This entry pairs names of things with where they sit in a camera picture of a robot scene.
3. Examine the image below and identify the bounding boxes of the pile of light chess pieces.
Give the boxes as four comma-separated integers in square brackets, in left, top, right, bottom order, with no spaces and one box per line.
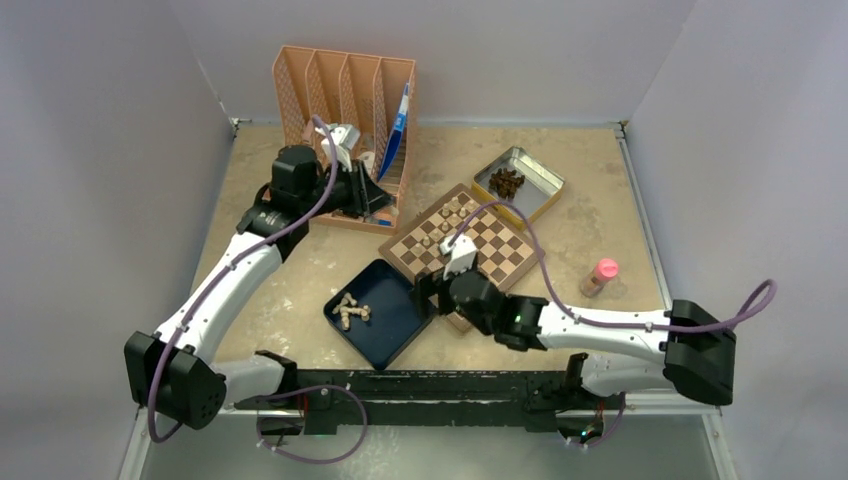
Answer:
[331,292,372,332]

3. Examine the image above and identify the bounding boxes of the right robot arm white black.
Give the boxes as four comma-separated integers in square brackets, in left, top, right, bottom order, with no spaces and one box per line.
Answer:
[410,270,736,407]

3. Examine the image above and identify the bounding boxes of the pile of dark chess pieces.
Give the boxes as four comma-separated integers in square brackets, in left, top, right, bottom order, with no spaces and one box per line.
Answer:
[488,167,526,201]

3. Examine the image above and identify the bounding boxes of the pink capped small bottle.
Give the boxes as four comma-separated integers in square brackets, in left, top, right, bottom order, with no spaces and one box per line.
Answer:
[579,258,619,297]

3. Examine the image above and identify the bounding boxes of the wooden chess board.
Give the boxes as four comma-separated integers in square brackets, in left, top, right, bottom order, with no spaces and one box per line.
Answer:
[378,184,538,291]

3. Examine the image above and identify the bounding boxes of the yellow metal tin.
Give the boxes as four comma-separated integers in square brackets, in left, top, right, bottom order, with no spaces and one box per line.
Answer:
[471,146,565,223]

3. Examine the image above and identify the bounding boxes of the pink plastic desk organizer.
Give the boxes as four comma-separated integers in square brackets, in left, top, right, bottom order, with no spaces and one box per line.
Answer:
[272,46,418,236]

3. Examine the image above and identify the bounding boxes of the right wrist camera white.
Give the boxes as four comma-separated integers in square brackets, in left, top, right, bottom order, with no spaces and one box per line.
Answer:
[439,234,478,280]

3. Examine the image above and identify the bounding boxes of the blue folder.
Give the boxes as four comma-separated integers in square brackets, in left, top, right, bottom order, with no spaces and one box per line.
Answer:
[377,82,410,182]

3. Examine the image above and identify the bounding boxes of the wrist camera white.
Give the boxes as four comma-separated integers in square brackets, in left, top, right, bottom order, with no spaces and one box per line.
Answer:
[439,234,478,280]
[314,124,361,163]

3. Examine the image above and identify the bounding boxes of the dark blue tray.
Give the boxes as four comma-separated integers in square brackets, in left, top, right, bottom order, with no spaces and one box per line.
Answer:
[323,259,435,370]

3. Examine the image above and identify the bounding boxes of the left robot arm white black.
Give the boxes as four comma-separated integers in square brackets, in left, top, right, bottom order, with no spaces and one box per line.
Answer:
[124,145,395,442]

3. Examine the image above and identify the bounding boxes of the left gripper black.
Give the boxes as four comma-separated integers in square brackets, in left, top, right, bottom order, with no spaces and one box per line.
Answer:
[300,158,394,219]

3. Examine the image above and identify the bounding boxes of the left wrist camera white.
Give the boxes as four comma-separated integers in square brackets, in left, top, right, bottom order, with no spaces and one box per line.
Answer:
[314,124,361,163]

